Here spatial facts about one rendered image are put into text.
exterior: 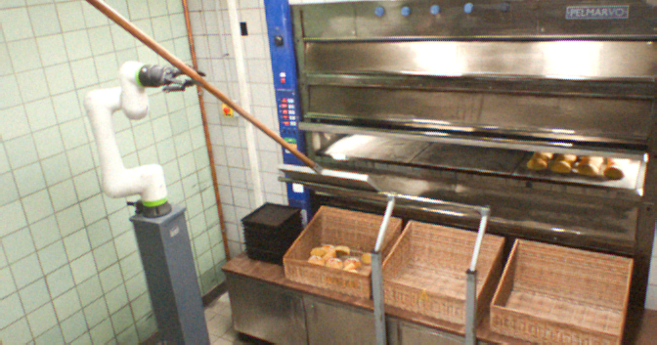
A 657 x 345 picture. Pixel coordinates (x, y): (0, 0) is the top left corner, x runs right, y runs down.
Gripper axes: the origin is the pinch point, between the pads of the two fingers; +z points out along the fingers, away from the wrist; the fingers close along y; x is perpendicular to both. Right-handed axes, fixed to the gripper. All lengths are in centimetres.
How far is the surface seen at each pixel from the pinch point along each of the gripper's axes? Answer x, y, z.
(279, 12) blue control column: -85, -86, -45
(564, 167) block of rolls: -151, -34, 112
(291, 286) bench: -141, 60, -20
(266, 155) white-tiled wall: -147, -18, -70
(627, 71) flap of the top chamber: -103, -64, 136
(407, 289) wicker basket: -136, 46, 50
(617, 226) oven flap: -153, -8, 140
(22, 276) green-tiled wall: -49, 94, -123
